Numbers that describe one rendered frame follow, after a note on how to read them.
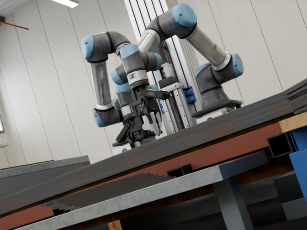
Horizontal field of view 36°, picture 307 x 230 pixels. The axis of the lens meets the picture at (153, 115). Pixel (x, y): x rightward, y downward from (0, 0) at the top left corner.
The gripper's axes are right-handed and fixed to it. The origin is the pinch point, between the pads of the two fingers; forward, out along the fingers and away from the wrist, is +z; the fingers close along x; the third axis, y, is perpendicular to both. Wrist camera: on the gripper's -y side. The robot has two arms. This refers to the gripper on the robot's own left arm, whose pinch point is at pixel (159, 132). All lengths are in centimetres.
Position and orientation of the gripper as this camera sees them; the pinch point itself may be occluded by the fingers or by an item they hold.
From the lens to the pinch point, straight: 175.0
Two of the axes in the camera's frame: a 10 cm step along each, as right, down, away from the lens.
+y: -7.8, 3.3, 5.3
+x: -5.5, 0.3, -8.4
